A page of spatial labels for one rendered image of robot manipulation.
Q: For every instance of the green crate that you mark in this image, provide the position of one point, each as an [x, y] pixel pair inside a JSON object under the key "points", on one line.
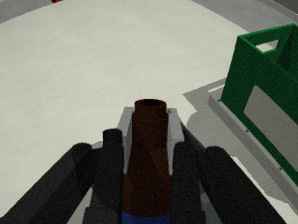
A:
{"points": [[264, 95]]}

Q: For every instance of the dark grey tray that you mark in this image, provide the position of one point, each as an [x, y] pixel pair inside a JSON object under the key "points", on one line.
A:
{"points": [[211, 215]]}

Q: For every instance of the brown bottle with blue label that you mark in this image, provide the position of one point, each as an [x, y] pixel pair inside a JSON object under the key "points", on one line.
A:
{"points": [[147, 184]]}

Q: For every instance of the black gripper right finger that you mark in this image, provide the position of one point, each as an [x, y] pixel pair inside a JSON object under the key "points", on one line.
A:
{"points": [[233, 195]]}

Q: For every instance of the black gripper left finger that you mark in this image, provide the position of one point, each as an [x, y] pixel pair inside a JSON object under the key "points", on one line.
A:
{"points": [[56, 195]]}

